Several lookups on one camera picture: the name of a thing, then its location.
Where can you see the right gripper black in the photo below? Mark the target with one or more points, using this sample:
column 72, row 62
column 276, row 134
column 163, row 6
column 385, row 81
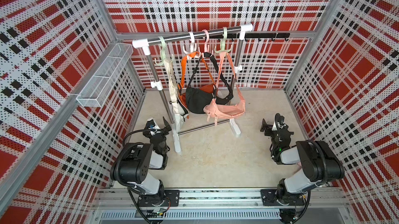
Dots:
column 271, row 129

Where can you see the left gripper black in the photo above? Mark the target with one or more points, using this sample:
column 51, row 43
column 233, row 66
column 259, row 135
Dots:
column 162, row 129

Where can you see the black fanny pack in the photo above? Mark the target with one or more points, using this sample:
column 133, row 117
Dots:
column 197, row 98

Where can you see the pink fanny pack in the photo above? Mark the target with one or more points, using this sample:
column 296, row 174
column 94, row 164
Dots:
column 218, row 111

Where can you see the orange fanny pack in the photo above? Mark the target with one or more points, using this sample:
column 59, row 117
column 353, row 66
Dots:
column 182, row 83

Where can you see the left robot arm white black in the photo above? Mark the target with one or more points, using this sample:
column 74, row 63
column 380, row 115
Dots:
column 143, row 150

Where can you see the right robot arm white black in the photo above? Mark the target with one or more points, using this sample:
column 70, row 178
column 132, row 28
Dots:
column 318, row 164

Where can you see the light green hook left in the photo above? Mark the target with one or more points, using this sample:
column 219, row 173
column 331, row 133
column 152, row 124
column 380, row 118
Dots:
column 163, row 57

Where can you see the light green hook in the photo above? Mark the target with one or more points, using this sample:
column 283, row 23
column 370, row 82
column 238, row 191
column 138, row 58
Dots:
column 223, row 42
column 163, row 57

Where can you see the white hook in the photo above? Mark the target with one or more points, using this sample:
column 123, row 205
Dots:
column 193, row 53

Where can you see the pink hook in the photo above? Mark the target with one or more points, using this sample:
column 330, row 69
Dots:
column 206, row 48

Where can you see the light green hook right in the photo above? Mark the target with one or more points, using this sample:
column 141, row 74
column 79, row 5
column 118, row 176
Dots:
column 223, row 42

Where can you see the cream fanny pack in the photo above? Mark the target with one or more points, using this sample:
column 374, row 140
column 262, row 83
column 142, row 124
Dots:
column 179, row 110

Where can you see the garment rack steel white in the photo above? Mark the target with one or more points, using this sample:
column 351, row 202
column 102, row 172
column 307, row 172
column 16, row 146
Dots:
column 145, row 44

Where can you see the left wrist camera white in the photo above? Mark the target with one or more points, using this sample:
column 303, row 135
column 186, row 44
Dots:
column 150, row 124

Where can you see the black wall hook rail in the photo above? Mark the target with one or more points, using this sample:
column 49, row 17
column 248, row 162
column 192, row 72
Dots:
column 256, row 35

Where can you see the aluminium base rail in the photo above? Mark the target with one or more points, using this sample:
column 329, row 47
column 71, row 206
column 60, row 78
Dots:
column 249, row 205

